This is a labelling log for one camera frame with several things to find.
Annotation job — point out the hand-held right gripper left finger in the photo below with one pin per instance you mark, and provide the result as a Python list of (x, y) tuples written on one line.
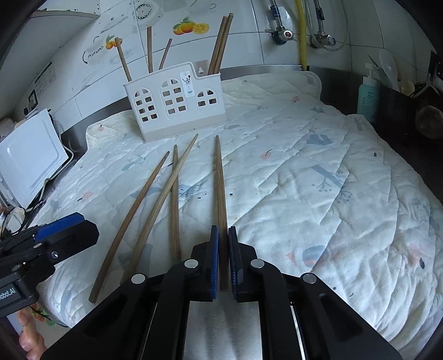
[(214, 263)]

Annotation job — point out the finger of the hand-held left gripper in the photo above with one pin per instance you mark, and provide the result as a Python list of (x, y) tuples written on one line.
[(76, 239), (59, 226)]

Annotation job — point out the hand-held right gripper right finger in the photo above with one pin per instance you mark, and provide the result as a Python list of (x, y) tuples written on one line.
[(233, 263)]

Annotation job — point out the white plastic utensil holder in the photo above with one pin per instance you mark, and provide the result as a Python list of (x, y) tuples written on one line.
[(155, 131)]

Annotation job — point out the person's left hand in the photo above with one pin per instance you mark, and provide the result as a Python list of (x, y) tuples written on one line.
[(33, 346)]

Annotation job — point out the white microwave oven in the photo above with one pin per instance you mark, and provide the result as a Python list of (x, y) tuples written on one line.
[(27, 155)]

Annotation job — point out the white printed quilted mat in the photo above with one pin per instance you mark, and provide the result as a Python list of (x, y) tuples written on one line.
[(294, 173)]

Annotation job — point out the teal pump bottle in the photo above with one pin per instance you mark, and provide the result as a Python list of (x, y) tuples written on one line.
[(367, 97)]

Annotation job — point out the black utensil container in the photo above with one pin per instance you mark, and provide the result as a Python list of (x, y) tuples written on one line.
[(394, 110)]

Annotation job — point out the metal valve with red knob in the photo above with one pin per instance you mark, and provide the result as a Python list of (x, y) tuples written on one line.
[(286, 34)]

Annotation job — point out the yellow gas pipe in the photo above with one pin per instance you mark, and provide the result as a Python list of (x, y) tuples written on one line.
[(301, 34)]

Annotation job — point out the metal angle valve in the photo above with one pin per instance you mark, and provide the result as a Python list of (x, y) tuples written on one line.
[(323, 39)]

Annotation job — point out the wooden spoon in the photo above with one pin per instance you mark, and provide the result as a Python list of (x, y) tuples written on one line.
[(407, 88)]

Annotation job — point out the white rice paddle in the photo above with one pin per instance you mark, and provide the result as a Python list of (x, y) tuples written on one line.
[(388, 64)]

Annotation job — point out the wall socket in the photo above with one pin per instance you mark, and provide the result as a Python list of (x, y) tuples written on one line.
[(33, 98)]

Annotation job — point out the white wall label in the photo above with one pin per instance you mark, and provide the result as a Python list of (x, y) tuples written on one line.
[(45, 78)]

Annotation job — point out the green wall cabinet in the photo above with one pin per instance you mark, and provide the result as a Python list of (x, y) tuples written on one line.
[(69, 14)]

